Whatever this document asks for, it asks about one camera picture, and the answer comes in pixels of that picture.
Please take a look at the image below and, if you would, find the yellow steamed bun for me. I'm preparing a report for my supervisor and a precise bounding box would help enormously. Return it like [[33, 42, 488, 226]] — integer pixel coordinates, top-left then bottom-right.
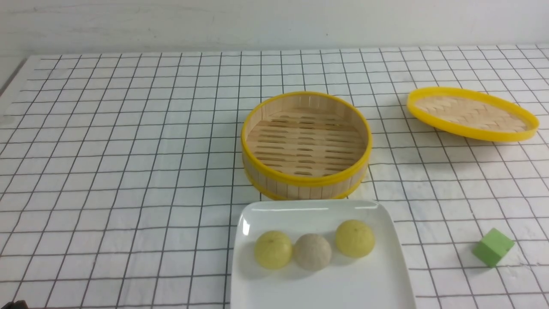
[[335, 220, 376, 259], [253, 230, 293, 270]]

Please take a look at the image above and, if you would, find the white steamed bun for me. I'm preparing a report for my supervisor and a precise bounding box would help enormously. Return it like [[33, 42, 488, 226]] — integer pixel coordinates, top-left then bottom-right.
[[293, 233, 332, 272]]

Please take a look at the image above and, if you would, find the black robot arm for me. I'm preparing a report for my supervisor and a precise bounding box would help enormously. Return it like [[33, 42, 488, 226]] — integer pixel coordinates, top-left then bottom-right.
[[1, 300, 29, 309]]

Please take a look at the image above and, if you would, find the white square plate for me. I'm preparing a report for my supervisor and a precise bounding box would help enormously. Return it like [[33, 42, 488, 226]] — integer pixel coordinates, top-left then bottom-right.
[[230, 199, 417, 309]]

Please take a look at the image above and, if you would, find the yellow bamboo steamer basket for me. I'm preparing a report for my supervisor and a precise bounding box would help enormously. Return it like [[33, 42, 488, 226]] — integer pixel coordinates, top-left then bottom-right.
[[241, 91, 373, 200]]

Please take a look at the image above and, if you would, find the white grid tablecloth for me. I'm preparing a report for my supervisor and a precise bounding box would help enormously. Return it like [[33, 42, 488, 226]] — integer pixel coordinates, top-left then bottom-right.
[[0, 45, 549, 309]]

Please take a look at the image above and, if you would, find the yellow bamboo steamer lid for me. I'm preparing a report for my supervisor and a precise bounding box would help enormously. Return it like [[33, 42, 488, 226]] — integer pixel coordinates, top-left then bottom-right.
[[407, 87, 540, 143]]

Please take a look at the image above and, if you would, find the green cube block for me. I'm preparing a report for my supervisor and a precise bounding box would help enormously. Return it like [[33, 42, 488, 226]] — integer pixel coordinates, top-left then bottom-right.
[[472, 228, 515, 268]]

